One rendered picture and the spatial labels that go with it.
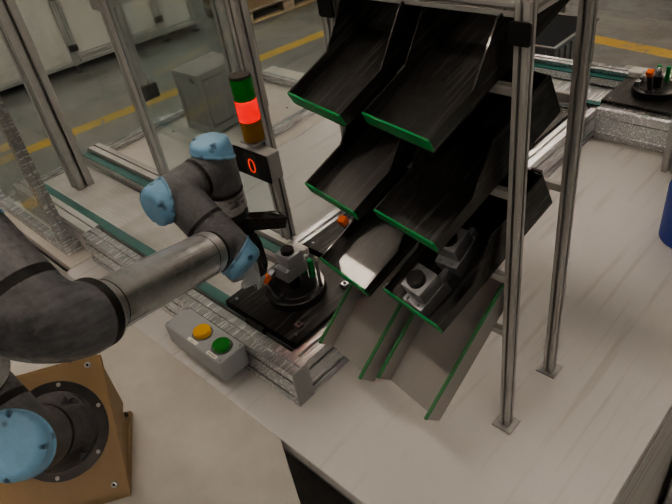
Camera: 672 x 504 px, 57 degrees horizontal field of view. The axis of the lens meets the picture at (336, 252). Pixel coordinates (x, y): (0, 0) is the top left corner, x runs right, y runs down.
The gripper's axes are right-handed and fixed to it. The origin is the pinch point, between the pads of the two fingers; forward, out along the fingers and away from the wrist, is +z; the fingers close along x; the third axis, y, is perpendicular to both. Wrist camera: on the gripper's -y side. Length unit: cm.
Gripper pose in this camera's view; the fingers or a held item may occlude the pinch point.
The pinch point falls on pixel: (259, 281)
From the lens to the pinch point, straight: 134.2
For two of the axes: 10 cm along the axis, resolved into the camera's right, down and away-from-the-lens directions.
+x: 7.2, 3.4, -6.0
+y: -6.8, 5.2, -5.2
